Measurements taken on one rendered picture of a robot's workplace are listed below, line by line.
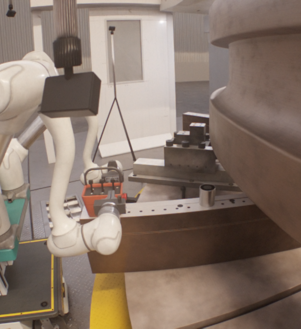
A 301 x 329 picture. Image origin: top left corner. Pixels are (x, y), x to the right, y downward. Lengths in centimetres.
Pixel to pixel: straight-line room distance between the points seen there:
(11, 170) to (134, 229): 74
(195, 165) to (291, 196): 153
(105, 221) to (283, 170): 62
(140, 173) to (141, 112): 198
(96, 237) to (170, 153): 154
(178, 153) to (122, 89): 217
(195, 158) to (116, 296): 126
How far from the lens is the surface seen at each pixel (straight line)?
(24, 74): 68
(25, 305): 155
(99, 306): 185
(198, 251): 154
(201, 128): 236
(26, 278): 170
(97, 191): 139
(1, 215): 119
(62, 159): 88
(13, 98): 64
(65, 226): 99
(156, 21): 454
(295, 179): 88
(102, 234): 92
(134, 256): 151
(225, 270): 160
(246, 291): 150
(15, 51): 1446
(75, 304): 190
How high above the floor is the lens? 141
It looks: 22 degrees down
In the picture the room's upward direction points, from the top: 2 degrees counter-clockwise
